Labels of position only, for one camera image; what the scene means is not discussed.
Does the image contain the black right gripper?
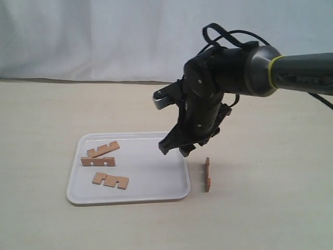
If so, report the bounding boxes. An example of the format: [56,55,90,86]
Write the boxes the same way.
[158,92,226,157]

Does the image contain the notched wooden piece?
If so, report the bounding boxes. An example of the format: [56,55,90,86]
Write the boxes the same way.
[87,141,120,158]
[204,157,211,192]
[92,172,129,190]
[81,157,116,167]

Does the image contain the white plastic tray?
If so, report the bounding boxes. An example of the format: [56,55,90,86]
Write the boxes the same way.
[66,132,190,206]

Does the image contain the white backdrop cloth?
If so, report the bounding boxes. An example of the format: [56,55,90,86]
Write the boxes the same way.
[1,1,332,82]

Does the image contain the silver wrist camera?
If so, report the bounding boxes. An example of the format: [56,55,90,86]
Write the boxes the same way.
[152,82,183,110]

